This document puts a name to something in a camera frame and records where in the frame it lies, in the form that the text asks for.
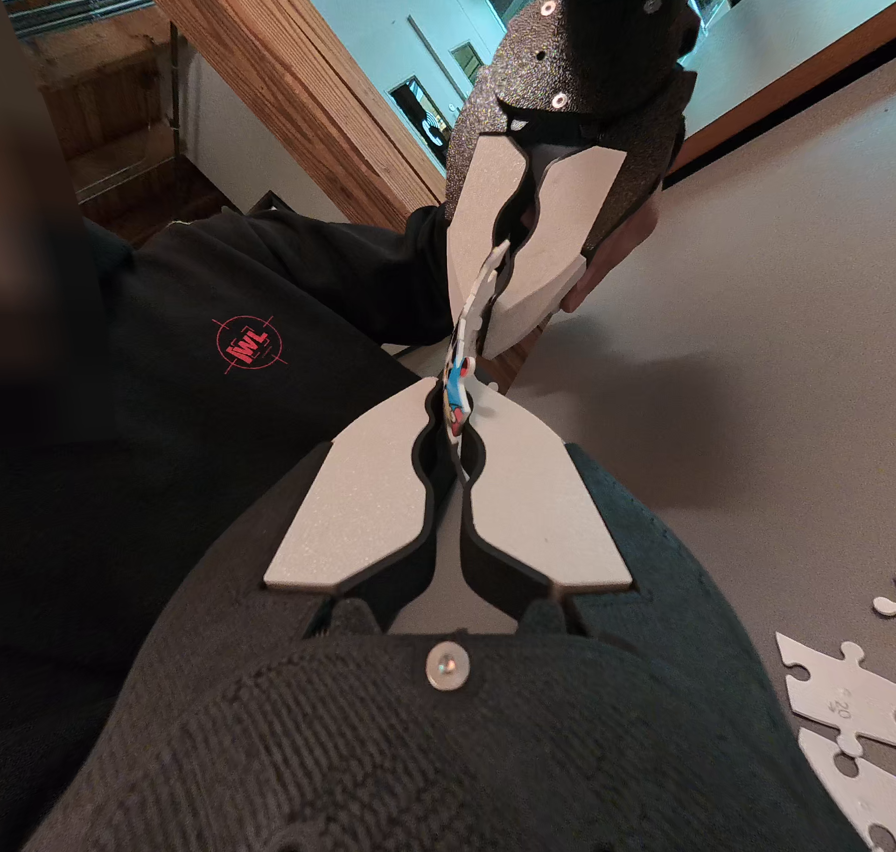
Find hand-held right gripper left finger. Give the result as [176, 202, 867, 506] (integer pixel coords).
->
[260, 377, 436, 616]

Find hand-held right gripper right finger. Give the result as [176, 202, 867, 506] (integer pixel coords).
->
[461, 383, 636, 623]

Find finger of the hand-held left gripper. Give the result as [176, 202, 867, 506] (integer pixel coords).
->
[482, 147, 627, 362]
[446, 134, 527, 338]

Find curved assembled puzzle section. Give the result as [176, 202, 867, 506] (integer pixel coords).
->
[440, 239, 512, 483]

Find pile of white puzzle pieces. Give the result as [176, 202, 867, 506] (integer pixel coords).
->
[776, 575, 896, 852]

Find person's left forearm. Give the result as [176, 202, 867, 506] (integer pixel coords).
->
[308, 204, 459, 349]

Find person's left hand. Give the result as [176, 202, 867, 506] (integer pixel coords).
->
[563, 190, 664, 314]

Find grey table with wooden edge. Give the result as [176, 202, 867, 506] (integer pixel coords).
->
[665, 0, 896, 175]

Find person's black sweatshirt torso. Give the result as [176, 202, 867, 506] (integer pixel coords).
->
[0, 208, 428, 852]

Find metal conduit pipes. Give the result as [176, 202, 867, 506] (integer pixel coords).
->
[0, 0, 156, 35]

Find wooden post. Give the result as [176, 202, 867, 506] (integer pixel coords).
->
[115, 0, 449, 226]

